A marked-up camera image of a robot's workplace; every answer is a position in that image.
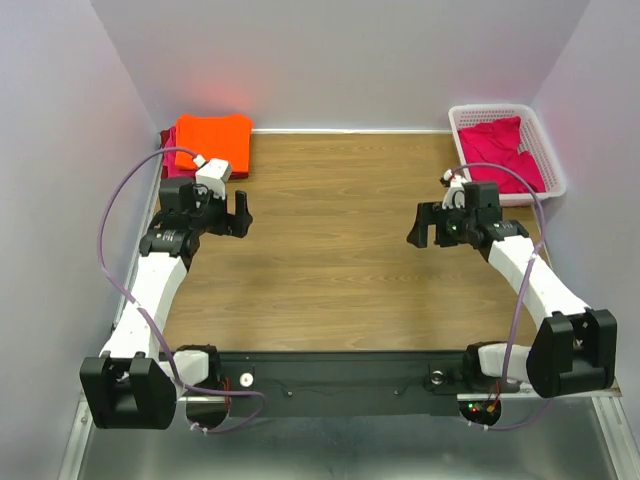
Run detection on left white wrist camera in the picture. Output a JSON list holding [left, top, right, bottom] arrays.
[[193, 155, 232, 199]]

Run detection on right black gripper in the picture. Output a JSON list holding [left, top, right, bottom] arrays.
[[405, 199, 476, 247]]

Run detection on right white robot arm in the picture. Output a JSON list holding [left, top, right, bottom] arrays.
[[407, 175, 617, 398]]

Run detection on crimson t shirt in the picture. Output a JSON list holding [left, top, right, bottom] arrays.
[[458, 116, 546, 194]]

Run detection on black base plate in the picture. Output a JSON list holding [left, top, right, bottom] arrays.
[[215, 350, 515, 418]]

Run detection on white plastic basket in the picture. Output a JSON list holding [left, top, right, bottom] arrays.
[[448, 103, 567, 201]]

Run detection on folded pink t shirt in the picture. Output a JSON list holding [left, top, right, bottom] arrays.
[[162, 125, 198, 179]]

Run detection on aluminium frame rail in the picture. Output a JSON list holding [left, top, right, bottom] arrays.
[[59, 384, 626, 480]]

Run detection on folded orange t shirt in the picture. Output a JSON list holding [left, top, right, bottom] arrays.
[[175, 114, 253, 178]]

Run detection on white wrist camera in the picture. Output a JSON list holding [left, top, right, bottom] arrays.
[[441, 169, 467, 210], [193, 155, 232, 199]]

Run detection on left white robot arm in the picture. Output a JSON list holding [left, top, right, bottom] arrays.
[[79, 177, 253, 430]]

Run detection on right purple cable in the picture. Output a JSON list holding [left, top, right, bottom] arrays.
[[452, 162, 551, 432]]

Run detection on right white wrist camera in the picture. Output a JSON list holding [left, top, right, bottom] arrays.
[[441, 169, 467, 210]]

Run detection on folded dark red t shirt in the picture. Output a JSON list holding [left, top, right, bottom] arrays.
[[160, 127, 173, 148]]

